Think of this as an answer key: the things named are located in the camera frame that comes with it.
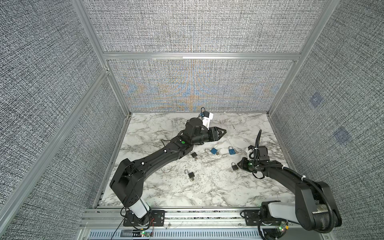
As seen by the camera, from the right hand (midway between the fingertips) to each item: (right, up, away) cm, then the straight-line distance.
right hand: (239, 163), depth 91 cm
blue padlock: (-15, +7, +7) cm, 17 cm away
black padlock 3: (-29, -7, -3) cm, 30 cm away
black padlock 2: (-27, +4, +5) cm, 28 cm away
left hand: (-13, +19, -18) cm, 30 cm away
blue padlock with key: (-3, +6, +7) cm, 10 cm away
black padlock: (-3, -2, 0) cm, 4 cm away
